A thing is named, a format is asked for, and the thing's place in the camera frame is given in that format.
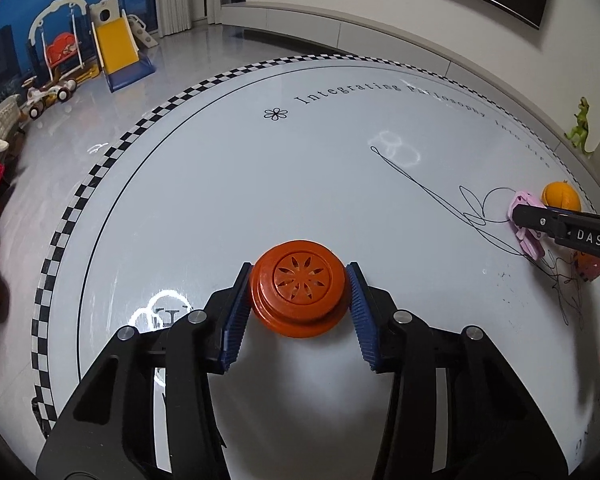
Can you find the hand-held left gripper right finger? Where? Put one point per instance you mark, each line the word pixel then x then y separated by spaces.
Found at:
pixel 362 320

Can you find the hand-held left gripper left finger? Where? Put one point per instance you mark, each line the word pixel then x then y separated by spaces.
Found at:
pixel 235 320

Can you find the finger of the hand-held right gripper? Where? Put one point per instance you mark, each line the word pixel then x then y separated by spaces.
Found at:
pixel 537 221

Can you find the small pink plastic toy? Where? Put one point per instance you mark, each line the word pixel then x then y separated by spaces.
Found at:
pixel 532 246

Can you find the orange round lid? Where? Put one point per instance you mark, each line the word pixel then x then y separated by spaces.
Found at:
pixel 297 285

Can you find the small orange pink toy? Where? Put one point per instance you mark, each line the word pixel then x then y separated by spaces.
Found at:
pixel 589 267

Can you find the orange fruit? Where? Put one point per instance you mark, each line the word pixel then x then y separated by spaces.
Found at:
pixel 560 197

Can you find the thin black thread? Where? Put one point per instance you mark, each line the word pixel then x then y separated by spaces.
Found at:
pixel 472 217

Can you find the green toy dinosaur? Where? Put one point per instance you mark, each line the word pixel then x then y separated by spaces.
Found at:
pixel 581 127

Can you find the white toy car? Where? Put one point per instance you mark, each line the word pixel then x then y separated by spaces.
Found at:
pixel 50 97

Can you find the yellow toy slide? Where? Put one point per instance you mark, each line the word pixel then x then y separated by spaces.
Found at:
pixel 117 45

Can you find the white low cabinet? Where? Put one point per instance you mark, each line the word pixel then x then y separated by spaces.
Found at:
pixel 305 22

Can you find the white woven basket chair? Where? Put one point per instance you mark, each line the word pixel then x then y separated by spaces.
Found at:
pixel 0 122

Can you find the white toy swing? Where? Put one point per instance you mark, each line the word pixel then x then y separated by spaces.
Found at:
pixel 62 50

